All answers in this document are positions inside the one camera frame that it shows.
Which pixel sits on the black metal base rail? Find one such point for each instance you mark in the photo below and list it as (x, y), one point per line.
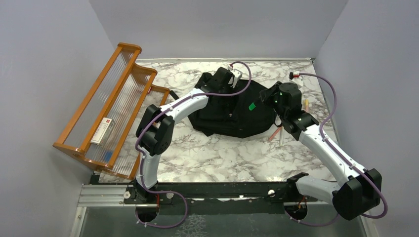
(207, 198)

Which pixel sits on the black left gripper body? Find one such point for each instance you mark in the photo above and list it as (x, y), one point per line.
(224, 89)

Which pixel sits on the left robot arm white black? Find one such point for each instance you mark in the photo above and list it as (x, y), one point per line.
(155, 131)

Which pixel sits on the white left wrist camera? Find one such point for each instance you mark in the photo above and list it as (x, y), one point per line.
(236, 76)

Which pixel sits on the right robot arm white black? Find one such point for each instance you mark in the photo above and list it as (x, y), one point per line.
(356, 190)

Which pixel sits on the black student backpack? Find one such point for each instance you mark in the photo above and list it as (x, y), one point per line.
(230, 116)

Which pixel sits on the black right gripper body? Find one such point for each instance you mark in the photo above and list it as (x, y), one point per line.
(272, 98)

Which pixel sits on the white red small box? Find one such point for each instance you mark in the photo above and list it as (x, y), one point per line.
(103, 132)

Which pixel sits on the green black marker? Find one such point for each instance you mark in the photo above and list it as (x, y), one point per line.
(252, 106)

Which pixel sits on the white pencil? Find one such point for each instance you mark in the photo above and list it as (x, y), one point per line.
(281, 138)

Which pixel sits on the orange pencil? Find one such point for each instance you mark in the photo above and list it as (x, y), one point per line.
(274, 134)

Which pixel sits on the blue eraser in rack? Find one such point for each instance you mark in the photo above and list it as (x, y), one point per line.
(107, 156)

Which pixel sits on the yellow highlighter pen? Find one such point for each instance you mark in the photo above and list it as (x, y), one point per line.
(306, 102)

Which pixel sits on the orange wooden rack shelf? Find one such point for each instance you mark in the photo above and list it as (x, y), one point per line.
(122, 92)

